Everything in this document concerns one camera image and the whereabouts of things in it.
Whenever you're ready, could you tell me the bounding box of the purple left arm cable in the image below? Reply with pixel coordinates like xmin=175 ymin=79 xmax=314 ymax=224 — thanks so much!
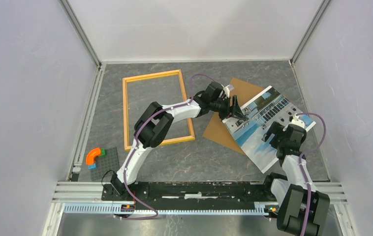
xmin=114 ymin=74 xmax=218 ymax=221

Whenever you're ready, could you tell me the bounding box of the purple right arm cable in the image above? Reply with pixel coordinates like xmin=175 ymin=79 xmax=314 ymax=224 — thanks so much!
xmin=269 ymin=113 xmax=327 ymax=236

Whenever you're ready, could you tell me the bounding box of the grey lego baseplate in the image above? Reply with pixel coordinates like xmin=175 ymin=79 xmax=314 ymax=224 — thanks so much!
xmin=89 ymin=147 xmax=120 ymax=181

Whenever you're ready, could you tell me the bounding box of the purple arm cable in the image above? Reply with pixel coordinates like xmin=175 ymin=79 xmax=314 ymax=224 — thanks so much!
xmin=269 ymin=113 xmax=327 ymax=236
xmin=114 ymin=74 xmax=218 ymax=221

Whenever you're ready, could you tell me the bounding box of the blue toy brick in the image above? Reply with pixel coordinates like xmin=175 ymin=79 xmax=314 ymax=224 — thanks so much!
xmin=88 ymin=163 xmax=97 ymax=170

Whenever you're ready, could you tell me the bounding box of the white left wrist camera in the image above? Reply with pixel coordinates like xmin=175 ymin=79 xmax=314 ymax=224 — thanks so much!
xmin=223 ymin=85 xmax=234 ymax=97

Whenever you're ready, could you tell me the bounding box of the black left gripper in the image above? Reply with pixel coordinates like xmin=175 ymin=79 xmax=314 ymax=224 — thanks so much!
xmin=210 ymin=96 xmax=246 ymax=125

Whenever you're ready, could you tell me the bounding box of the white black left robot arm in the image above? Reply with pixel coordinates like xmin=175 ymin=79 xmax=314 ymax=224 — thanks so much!
xmin=110 ymin=82 xmax=249 ymax=201

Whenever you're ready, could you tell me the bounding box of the aluminium extrusion frame rail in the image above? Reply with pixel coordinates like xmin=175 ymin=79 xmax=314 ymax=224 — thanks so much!
xmin=41 ymin=181 xmax=357 ymax=236

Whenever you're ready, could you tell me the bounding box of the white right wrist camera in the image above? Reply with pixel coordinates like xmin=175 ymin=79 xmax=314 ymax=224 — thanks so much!
xmin=289 ymin=116 xmax=305 ymax=129

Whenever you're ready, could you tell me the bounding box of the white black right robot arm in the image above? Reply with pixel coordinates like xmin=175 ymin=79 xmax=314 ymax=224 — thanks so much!
xmin=262 ymin=121 xmax=330 ymax=236

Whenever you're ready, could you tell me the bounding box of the printed building photo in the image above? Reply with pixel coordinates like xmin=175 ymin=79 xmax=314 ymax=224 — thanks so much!
xmin=222 ymin=86 xmax=302 ymax=173

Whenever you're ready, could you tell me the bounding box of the brown cardboard backing board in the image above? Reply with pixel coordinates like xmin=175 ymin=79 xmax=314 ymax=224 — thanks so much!
xmin=203 ymin=78 xmax=264 ymax=155

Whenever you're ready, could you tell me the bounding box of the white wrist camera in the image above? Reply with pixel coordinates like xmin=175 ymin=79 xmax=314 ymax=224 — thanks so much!
xmin=289 ymin=116 xmax=305 ymax=129
xmin=223 ymin=85 xmax=234 ymax=97

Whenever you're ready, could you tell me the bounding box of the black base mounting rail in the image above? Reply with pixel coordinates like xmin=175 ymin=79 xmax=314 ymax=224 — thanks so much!
xmin=101 ymin=180 xmax=288 ymax=211

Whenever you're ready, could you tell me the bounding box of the orange curved toy block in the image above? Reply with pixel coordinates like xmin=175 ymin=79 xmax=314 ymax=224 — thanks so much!
xmin=86 ymin=147 xmax=102 ymax=166

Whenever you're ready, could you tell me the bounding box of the orange wooden picture frame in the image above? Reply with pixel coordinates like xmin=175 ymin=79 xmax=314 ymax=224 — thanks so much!
xmin=122 ymin=69 xmax=195 ymax=151

